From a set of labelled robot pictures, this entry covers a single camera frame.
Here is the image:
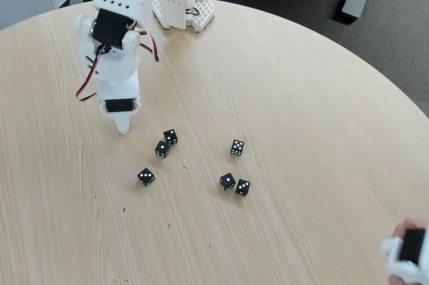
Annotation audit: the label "white leader arm handle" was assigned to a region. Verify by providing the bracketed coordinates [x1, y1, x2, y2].
[379, 227, 429, 282]

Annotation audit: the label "person's hand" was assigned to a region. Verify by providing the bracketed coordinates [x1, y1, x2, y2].
[387, 217, 429, 285]

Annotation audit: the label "black die white pips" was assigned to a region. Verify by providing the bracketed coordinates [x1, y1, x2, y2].
[154, 140, 172, 159]
[235, 178, 251, 196]
[163, 128, 179, 146]
[229, 139, 245, 157]
[136, 167, 156, 188]
[219, 172, 237, 191]

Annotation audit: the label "red black gripper servo cable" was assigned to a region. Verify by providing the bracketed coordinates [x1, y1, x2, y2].
[75, 45, 111, 102]

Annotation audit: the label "red black arm servo cable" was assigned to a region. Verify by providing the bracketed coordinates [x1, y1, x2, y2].
[137, 0, 165, 62]

